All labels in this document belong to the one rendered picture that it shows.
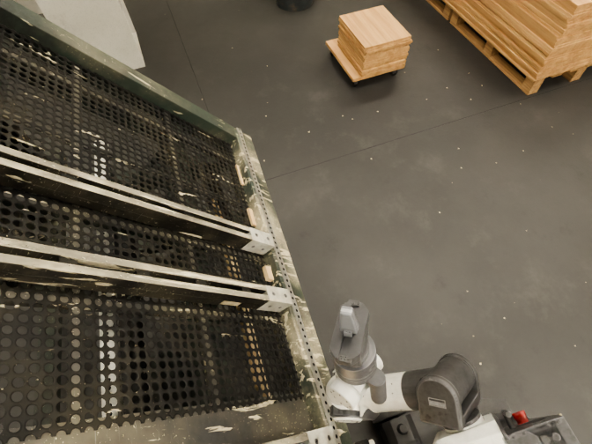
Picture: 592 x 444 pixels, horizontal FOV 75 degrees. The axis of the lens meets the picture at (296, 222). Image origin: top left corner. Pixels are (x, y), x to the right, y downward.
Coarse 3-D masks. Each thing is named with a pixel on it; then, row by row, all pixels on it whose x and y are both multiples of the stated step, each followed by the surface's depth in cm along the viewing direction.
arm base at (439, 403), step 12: (468, 360) 94; (420, 384) 88; (432, 384) 86; (444, 384) 84; (420, 396) 88; (432, 396) 86; (444, 396) 84; (456, 396) 83; (468, 396) 91; (480, 396) 93; (420, 408) 88; (432, 408) 87; (444, 408) 85; (456, 408) 83; (468, 408) 87; (432, 420) 87; (444, 420) 85; (456, 420) 83
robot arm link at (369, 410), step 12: (396, 384) 95; (396, 396) 94; (360, 408) 101; (372, 408) 99; (384, 408) 97; (396, 408) 95; (408, 408) 93; (336, 420) 102; (348, 420) 101; (360, 420) 101
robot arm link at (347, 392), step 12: (336, 372) 83; (336, 384) 81; (348, 384) 80; (360, 384) 77; (372, 384) 76; (384, 384) 77; (336, 396) 83; (348, 396) 79; (360, 396) 81; (372, 396) 81; (384, 396) 81; (348, 408) 82
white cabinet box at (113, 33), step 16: (48, 0) 300; (64, 0) 304; (80, 0) 308; (96, 0) 311; (112, 0) 315; (48, 16) 308; (64, 16) 312; (80, 16) 316; (96, 16) 320; (112, 16) 325; (128, 16) 383; (80, 32) 326; (96, 32) 330; (112, 32) 335; (128, 32) 339; (112, 48) 346; (128, 48) 351; (128, 64) 362; (144, 64) 370
